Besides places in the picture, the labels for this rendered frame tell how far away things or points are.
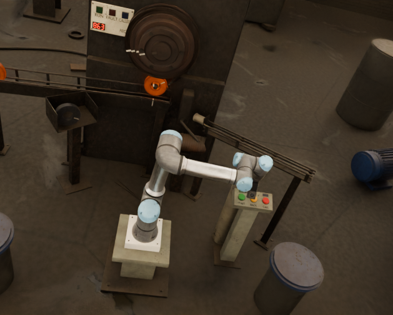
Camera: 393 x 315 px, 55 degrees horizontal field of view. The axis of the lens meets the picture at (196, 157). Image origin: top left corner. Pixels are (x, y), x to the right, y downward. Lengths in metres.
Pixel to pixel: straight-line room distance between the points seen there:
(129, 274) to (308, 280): 1.06
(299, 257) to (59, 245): 1.49
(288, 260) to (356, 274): 0.91
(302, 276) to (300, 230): 0.90
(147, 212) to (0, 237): 0.74
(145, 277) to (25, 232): 0.83
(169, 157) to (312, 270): 1.10
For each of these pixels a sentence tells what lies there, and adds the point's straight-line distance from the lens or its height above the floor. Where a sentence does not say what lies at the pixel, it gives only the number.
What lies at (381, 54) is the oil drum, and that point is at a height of 0.85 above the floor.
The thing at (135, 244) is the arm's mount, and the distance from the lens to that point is 2.24.
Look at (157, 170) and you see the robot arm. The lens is 2.02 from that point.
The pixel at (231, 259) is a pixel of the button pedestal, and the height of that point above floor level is 0.04.
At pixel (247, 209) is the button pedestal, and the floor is 0.54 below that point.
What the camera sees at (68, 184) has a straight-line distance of 2.99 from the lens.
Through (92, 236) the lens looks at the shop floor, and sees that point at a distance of 2.69.
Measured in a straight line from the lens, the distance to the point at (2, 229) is 2.21.
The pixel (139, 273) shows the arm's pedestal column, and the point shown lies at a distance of 2.45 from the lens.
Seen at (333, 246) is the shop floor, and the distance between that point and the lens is 3.21.
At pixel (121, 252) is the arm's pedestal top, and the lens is 2.25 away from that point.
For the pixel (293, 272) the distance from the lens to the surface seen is 2.31.
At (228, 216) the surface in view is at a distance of 2.57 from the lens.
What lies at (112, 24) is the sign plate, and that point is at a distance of 2.63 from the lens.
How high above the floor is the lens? 2.15
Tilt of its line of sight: 39 degrees down
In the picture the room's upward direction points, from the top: 16 degrees clockwise
